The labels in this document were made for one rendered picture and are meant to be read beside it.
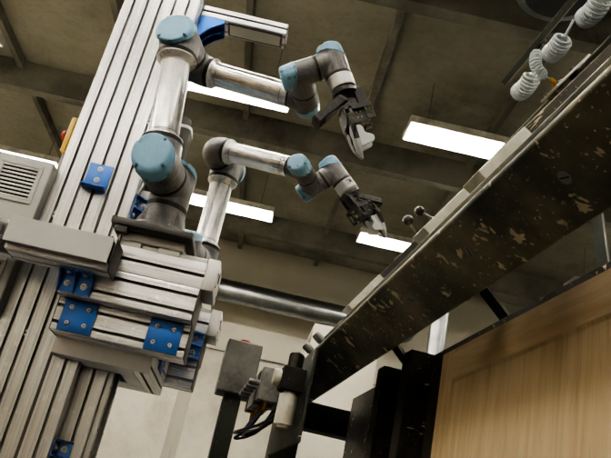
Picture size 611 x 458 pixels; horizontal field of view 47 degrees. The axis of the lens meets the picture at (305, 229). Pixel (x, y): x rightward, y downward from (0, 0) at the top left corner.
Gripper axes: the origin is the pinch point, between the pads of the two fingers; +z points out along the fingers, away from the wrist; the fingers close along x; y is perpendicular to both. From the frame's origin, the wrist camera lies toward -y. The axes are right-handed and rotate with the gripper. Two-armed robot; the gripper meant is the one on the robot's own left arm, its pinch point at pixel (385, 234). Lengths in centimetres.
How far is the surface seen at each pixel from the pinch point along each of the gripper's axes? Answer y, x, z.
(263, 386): 83, 5, 25
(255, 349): 52, -32, 9
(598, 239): -87, 18, 45
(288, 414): 90, 17, 35
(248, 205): -336, -432, -208
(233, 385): 64, -37, 15
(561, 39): -23, 83, -11
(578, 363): 101, 102, 55
